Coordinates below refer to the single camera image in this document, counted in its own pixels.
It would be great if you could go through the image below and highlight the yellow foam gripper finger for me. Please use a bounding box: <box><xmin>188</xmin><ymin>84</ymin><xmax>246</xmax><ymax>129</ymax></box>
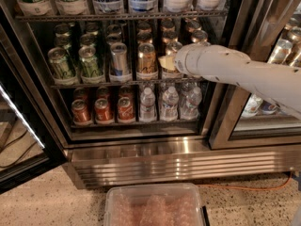
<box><xmin>158</xmin><ymin>56</ymin><xmax>175</xmax><ymax>71</ymax></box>

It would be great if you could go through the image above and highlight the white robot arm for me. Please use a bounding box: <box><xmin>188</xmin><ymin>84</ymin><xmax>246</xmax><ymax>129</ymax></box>
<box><xmin>159</xmin><ymin>43</ymin><xmax>301</xmax><ymax>119</ymax></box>

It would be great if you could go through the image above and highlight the second row gold can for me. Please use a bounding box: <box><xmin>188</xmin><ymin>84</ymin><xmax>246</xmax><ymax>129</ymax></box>
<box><xmin>136</xmin><ymin>32</ymin><xmax>152</xmax><ymax>44</ymax></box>
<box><xmin>191</xmin><ymin>30</ymin><xmax>208</xmax><ymax>43</ymax></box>
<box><xmin>162</xmin><ymin>31</ymin><xmax>178</xmax><ymax>43</ymax></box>

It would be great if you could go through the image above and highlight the second row left gold can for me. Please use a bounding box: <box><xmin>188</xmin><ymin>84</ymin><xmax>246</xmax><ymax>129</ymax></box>
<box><xmin>136</xmin><ymin>32</ymin><xmax>152</xmax><ymax>44</ymax></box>

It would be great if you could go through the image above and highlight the second row right gold can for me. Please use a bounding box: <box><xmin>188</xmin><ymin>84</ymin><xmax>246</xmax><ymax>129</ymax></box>
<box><xmin>191</xmin><ymin>30</ymin><xmax>208</xmax><ymax>43</ymax></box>

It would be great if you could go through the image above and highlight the front silver blue can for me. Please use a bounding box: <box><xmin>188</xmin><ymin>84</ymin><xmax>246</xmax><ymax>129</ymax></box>
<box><xmin>109</xmin><ymin>42</ymin><xmax>133</xmax><ymax>82</ymax></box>

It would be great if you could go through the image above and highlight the second row silver can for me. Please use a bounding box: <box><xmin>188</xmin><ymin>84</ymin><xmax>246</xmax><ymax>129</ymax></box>
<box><xmin>106</xmin><ymin>34</ymin><xmax>122</xmax><ymax>45</ymax></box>

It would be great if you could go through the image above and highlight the front right red can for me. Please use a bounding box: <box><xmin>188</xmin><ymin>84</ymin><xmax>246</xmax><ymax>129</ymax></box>
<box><xmin>118</xmin><ymin>97</ymin><xmax>135</xmax><ymax>122</ymax></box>

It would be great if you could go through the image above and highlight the red can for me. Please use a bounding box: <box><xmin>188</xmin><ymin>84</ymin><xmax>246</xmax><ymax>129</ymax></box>
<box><xmin>71</xmin><ymin>99</ymin><xmax>92</xmax><ymax>126</ymax></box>
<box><xmin>94</xmin><ymin>98</ymin><xmax>113</xmax><ymax>123</ymax></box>
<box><xmin>118</xmin><ymin>97</ymin><xmax>135</xmax><ymax>122</ymax></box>

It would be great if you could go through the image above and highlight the front middle red can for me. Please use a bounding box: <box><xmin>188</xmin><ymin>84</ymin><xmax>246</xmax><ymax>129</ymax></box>
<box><xmin>94</xmin><ymin>98</ymin><xmax>113</xmax><ymax>123</ymax></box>

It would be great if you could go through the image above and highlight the second row green can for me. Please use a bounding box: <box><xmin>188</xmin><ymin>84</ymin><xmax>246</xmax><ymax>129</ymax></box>
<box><xmin>54</xmin><ymin>37</ymin><xmax>71</xmax><ymax>49</ymax></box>
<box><xmin>80</xmin><ymin>34</ymin><xmax>97</xmax><ymax>47</ymax></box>

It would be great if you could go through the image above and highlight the stainless steel fridge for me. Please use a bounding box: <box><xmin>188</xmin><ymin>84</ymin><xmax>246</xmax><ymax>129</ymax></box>
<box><xmin>0</xmin><ymin>0</ymin><xmax>301</xmax><ymax>188</ymax></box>

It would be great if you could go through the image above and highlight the front left red can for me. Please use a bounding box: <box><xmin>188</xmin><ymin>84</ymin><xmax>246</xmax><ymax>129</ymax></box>
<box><xmin>71</xmin><ymin>99</ymin><xmax>92</xmax><ymax>126</ymax></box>

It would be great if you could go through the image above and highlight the closed glass fridge door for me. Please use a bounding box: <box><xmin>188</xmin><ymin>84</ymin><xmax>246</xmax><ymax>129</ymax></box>
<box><xmin>211</xmin><ymin>0</ymin><xmax>301</xmax><ymax>149</ymax></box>

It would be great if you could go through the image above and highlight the front left green can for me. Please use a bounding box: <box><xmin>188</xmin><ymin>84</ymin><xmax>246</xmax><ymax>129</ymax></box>
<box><xmin>48</xmin><ymin>47</ymin><xmax>79</xmax><ymax>86</ymax></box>

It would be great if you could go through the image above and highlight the blue pepsi can right fridge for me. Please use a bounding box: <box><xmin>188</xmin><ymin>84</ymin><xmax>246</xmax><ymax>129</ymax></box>
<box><xmin>261</xmin><ymin>101</ymin><xmax>277</xmax><ymax>115</ymax></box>

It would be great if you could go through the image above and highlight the second row left green can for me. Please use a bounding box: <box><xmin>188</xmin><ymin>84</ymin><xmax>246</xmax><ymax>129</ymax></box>
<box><xmin>54</xmin><ymin>37</ymin><xmax>71</xmax><ymax>49</ymax></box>

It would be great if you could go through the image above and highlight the open fridge door left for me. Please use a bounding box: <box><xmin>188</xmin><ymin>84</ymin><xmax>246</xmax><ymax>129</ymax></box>
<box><xmin>0</xmin><ymin>31</ymin><xmax>65</xmax><ymax>193</ymax></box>

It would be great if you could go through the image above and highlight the right water bottle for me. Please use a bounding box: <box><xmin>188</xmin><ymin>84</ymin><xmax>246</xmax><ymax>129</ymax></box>
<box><xmin>180</xmin><ymin>83</ymin><xmax>202</xmax><ymax>120</ymax></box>

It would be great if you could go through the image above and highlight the water bottle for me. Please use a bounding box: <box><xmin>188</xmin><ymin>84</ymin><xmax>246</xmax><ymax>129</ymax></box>
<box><xmin>139</xmin><ymin>88</ymin><xmax>156</xmax><ymax>122</ymax></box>
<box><xmin>180</xmin><ymin>83</ymin><xmax>202</xmax><ymax>120</ymax></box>
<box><xmin>160</xmin><ymin>86</ymin><xmax>179</xmax><ymax>121</ymax></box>

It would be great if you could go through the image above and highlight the left water bottle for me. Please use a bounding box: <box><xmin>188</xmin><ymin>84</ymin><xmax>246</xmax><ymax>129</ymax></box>
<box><xmin>139</xmin><ymin>88</ymin><xmax>156</xmax><ymax>122</ymax></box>

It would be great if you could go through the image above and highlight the middle water bottle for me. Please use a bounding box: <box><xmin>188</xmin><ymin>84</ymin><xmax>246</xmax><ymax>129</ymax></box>
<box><xmin>160</xmin><ymin>86</ymin><xmax>179</xmax><ymax>121</ymax></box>

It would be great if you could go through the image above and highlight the clear plastic bin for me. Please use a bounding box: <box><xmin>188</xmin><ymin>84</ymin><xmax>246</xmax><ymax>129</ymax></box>
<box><xmin>103</xmin><ymin>183</ymin><xmax>210</xmax><ymax>226</ymax></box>

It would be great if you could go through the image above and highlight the upper wire shelf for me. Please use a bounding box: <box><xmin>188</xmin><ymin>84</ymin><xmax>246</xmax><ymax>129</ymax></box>
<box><xmin>14</xmin><ymin>10</ymin><xmax>228</xmax><ymax>23</ymax></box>

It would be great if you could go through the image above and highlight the wire shelf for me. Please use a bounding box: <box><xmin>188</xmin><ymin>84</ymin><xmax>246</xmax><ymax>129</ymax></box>
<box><xmin>14</xmin><ymin>10</ymin><xmax>228</xmax><ymax>23</ymax></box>
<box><xmin>51</xmin><ymin>78</ymin><xmax>206</xmax><ymax>89</ymax></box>

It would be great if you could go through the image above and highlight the middle wire shelf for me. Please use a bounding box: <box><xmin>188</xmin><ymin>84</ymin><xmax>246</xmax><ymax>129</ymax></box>
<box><xmin>51</xmin><ymin>78</ymin><xmax>206</xmax><ymax>89</ymax></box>

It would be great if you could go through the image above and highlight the orange power cable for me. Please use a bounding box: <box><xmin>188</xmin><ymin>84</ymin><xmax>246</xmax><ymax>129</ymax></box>
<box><xmin>197</xmin><ymin>171</ymin><xmax>294</xmax><ymax>192</ymax></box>

